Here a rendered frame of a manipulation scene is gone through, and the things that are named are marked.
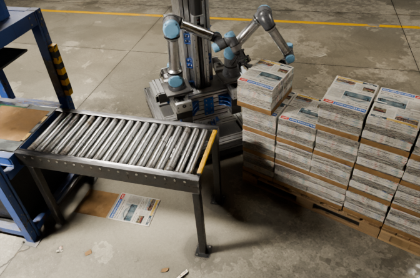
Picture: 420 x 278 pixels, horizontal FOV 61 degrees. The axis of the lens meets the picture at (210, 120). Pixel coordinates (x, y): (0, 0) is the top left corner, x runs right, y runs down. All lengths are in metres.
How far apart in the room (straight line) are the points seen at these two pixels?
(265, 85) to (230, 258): 1.29
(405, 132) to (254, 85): 0.99
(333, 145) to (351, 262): 0.87
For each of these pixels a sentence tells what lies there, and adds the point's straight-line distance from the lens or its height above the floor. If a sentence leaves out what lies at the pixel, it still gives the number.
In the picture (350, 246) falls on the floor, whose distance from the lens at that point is 3.01.
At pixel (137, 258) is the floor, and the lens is 2.92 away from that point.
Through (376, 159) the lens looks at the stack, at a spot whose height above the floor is 0.74.
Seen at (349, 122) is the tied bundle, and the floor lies 0.96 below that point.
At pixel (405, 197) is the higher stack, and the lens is 2.73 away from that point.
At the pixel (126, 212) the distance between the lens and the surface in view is 3.19.
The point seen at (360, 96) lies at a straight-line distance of 2.54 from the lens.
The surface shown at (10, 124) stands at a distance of 3.16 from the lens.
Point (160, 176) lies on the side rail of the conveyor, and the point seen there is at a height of 0.79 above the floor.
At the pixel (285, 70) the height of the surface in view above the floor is 1.06.
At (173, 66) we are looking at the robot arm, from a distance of 2.74.
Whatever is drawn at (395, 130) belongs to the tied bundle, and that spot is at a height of 1.01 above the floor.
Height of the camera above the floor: 2.42
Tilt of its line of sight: 38 degrees down
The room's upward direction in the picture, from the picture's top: 4 degrees counter-clockwise
